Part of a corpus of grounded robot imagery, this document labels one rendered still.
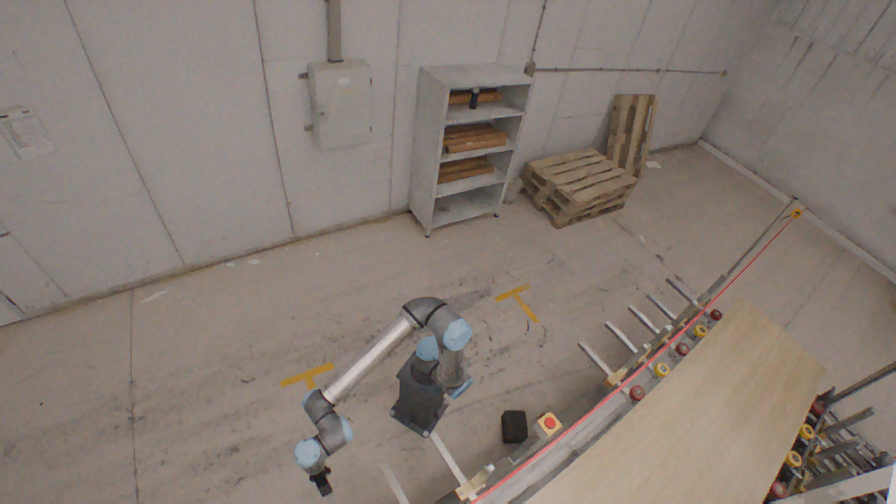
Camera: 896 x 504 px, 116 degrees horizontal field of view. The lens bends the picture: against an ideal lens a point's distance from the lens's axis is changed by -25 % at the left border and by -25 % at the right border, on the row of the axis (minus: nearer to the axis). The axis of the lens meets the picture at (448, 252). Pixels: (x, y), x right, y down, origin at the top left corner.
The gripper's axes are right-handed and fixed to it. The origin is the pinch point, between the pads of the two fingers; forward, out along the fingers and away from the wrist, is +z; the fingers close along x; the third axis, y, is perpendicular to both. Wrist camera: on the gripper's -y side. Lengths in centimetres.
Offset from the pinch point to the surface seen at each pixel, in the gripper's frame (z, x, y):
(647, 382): 21, -185, -48
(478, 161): 23, -235, 201
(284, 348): 83, -5, 121
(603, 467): -7, -105, -62
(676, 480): -7, -131, -88
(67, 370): 83, 154, 173
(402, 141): -3, -157, 223
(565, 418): 13, -118, -33
